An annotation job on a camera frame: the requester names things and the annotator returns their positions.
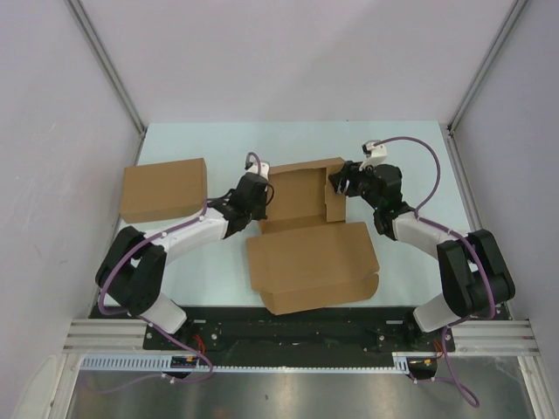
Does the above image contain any right aluminium corner post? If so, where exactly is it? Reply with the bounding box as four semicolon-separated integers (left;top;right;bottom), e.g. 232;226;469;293
446;0;531;134

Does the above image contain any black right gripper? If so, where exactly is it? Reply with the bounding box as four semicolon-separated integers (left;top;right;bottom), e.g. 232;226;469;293
327;159;381;210

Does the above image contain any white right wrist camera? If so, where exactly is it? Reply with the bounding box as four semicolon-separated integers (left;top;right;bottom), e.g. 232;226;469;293
359;141;388;171

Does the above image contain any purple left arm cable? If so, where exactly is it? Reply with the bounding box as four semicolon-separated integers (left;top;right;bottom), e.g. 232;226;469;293
80;151;267;396

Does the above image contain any brown cardboard box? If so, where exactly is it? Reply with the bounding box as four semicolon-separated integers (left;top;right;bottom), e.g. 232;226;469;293
245;157;380;315
120;158;207;223

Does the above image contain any folded brown cardboard box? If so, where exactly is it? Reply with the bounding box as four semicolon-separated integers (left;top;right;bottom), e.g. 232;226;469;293
120;158;207;223

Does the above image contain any grey slotted cable duct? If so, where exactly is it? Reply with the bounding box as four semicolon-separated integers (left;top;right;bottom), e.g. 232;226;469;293
81;352;438;374

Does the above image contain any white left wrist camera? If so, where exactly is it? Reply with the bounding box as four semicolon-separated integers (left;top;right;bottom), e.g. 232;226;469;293
245;152;270;180

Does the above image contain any left aluminium corner post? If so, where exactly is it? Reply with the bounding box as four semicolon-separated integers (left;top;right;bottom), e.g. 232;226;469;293
64;0;147;139

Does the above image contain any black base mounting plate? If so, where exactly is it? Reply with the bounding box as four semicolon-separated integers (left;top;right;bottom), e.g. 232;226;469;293
86;305;512;355

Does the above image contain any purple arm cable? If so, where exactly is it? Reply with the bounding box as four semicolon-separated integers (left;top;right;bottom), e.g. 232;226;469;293
370;136;499;409
80;151;267;396

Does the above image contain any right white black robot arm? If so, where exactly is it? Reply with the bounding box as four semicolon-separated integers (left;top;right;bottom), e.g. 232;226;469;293
328;161;516;350

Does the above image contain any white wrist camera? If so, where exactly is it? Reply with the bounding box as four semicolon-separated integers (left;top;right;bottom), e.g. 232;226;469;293
245;152;270;180
359;141;388;171

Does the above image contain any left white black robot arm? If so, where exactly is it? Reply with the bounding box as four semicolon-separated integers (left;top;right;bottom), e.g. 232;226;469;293
95;169;270;349

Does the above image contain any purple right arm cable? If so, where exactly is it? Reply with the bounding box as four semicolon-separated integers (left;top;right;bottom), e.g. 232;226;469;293
370;136;499;409

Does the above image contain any aluminium corner post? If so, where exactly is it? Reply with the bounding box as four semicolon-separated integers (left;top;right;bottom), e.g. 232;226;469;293
64;0;147;139
446;0;531;134

